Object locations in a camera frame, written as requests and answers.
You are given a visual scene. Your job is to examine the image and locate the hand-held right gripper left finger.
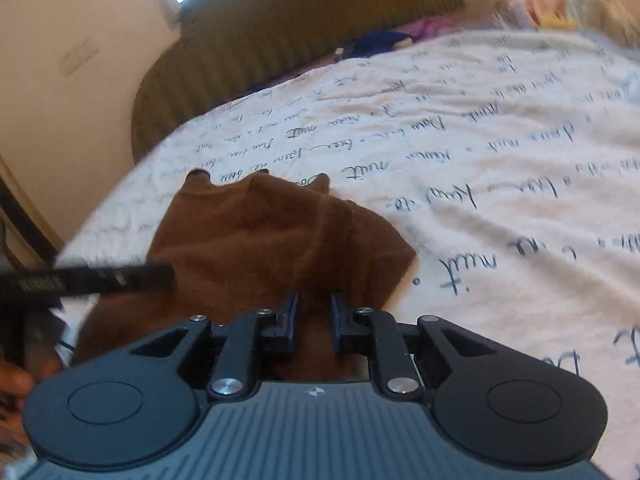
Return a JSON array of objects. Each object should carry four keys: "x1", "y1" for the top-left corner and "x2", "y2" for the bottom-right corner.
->
[{"x1": 127, "y1": 291, "x2": 301, "y2": 402}]

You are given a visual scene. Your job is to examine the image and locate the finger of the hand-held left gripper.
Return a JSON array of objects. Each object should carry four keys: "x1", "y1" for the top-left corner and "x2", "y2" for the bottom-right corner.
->
[{"x1": 59, "y1": 260, "x2": 177, "y2": 299}]

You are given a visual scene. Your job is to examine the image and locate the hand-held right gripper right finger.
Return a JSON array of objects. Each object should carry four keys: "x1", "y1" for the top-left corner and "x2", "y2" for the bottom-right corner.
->
[{"x1": 329, "y1": 292, "x2": 503, "y2": 402}]

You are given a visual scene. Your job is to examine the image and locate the brown fleece garment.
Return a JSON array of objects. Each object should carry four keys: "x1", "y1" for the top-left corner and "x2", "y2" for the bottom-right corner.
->
[{"x1": 72, "y1": 170, "x2": 419, "y2": 382}]

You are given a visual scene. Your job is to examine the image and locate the yellow and white clothes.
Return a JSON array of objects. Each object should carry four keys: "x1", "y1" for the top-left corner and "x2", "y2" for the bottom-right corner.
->
[{"x1": 539, "y1": 0, "x2": 640, "y2": 47}]

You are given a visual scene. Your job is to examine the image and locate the person's left hand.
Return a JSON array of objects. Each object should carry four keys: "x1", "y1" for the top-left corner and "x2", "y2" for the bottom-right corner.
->
[{"x1": 0, "y1": 358, "x2": 57, "y2": 446}]

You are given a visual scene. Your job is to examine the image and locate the white script-printed blanket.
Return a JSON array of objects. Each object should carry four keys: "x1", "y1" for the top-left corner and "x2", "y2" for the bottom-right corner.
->
[{"x1": 54, "y1": 27, "x2": 640, "y2": 466}]

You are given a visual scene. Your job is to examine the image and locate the olive green ribbed pillow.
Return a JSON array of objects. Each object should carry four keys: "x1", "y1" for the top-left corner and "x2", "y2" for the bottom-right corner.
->
[{"x1": 132, "y1": 0, "x2": 469, "y2": 163}]

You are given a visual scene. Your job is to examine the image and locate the dark blue cloth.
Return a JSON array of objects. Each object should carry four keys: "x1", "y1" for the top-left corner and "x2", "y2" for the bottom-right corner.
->
[{"x1": 349, "y1": 30, "x2": 417, "y2": 59}]

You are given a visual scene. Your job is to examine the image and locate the purple cloth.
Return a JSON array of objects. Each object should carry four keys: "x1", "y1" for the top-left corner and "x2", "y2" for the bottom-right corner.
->
[{"x1": 400, "y1": 16, "x2": 457, "y2": 42}]

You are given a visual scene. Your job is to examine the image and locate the dark wooden frame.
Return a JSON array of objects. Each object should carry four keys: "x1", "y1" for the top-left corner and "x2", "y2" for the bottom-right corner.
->
[{"x1": 0, "y1": 155, "x2": 65, "y2": 271}]

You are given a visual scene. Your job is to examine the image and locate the wall socket plate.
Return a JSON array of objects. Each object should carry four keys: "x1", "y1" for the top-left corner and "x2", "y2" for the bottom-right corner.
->
[{"x1": 59, "y1": 39, "x2": 102, "y2": 77}]

